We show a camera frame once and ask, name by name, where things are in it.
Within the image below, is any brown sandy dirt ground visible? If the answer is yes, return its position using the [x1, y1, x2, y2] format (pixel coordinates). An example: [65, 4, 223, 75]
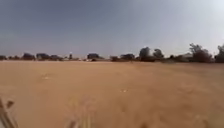
[0, 59, 224, 128]

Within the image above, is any row of trees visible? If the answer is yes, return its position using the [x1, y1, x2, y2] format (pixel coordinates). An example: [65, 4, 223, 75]
[0, 42, 224, 64]

